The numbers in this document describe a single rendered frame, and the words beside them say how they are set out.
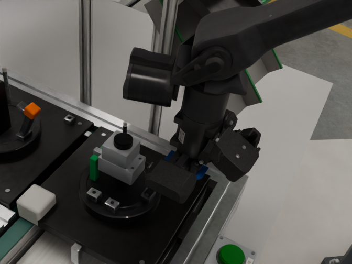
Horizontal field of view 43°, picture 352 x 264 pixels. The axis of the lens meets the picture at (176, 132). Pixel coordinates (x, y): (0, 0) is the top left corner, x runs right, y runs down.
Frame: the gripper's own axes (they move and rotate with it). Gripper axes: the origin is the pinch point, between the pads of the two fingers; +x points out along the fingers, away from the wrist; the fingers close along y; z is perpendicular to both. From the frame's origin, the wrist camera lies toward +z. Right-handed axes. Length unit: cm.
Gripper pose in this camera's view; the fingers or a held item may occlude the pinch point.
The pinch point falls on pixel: (188, 171)
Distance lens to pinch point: 67.2
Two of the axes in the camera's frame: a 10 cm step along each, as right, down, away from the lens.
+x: -1.4, 7.2, 6.8
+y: 4.6, -5.6, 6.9
